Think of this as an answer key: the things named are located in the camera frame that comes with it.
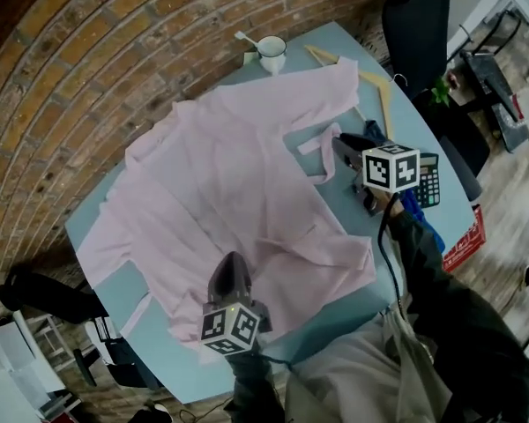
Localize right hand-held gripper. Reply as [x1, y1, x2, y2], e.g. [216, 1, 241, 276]
[332, 132, 421, 218]

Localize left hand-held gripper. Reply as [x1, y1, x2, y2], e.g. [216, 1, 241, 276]
[198, 251, 273, 357]

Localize pink robe garment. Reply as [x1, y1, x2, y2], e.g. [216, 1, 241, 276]
[75, 55, 377, 365]

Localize person's left forearm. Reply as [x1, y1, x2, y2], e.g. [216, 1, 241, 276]
[224, 350, 287, 423]

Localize person's right forearm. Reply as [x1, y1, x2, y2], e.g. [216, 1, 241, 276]
[374, 189, 529, 423]

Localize wooden clothes hanger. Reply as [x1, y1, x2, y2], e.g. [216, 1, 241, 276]
[303, 44, 409, 143]

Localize black calculator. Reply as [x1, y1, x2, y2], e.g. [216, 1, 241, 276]
[412, 152, 441, 210]

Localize green plant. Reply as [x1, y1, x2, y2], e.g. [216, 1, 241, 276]
[430, 77, 451, 108]

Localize bright blue cloth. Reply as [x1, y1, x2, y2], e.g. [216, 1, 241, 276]
[399, 189, 446, 255]

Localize white enamel mug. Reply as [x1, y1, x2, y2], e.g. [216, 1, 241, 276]
[256, 35, 287, 77]

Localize white and black boxes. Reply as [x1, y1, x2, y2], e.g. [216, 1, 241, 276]
[84, 317, 115, 365]

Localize red box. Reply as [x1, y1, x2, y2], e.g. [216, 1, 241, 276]
[443, 204, 487, 274]

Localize white toothbrush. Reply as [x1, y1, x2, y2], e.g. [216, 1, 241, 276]
[234, 31, 261, 48]

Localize person's beige smock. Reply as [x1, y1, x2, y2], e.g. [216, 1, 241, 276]
[284, 310, 451, 423]

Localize black office chair with boxes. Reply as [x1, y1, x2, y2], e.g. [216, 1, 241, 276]
[0, 264, 164, 391]

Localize white shelf unit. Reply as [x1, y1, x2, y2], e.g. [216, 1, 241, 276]
[0, 310, 83, 423]

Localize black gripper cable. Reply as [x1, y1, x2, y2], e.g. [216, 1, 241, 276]
[377, 191, 405, 308]

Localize black metal frame rack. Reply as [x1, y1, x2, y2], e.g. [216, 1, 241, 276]
[460, 11, 529, 153]

